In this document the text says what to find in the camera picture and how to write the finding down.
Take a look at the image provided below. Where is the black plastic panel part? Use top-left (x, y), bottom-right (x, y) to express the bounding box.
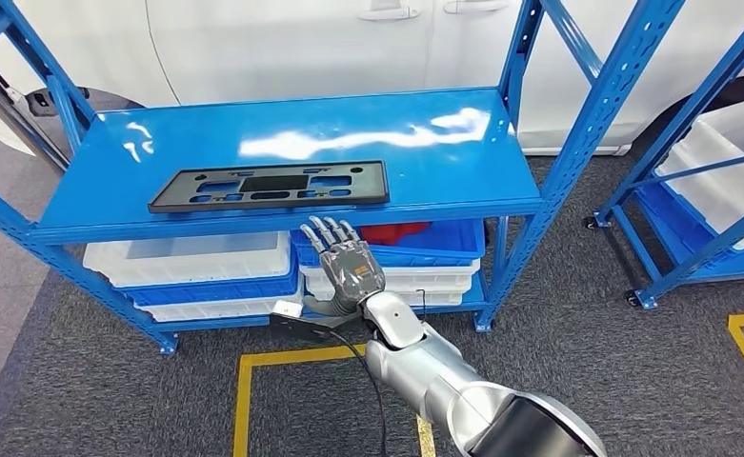
top-left (148, 160), bottom-right (391, 214)

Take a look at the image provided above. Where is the red plastic part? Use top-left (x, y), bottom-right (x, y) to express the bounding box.
top-left (358, 220), bottom-right (432, 248)

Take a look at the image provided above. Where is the blue metal shelf rack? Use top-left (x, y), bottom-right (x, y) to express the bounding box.
top-left (0, 0), bottom-right (689, 356)

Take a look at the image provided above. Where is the blue plastic bin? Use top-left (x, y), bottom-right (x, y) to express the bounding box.
top-left (291, 218), bottom-right (488, 268)
top-left (633, 183), bottom-right (744, 279)
top-left (118, 265), bottom-right (300, 308)

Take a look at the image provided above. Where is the white car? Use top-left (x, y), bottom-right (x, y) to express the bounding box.
top-left (0, 0), bottom-right (744, 158)

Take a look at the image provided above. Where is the blue metal rack with casters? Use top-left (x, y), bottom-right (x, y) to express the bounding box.
top-left (584, 0), bottom-right (744, 311)

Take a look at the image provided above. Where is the grey metal stand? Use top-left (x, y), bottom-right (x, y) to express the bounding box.
top-left (0, 63), bottom-right (70, 174)

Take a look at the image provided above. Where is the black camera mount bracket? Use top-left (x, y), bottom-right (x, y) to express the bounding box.
top-left (269, 311), bottom-right (363, 345)

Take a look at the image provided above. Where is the black camera cable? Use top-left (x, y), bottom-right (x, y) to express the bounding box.
top-left (330, 330), bottom-right (391, 457)

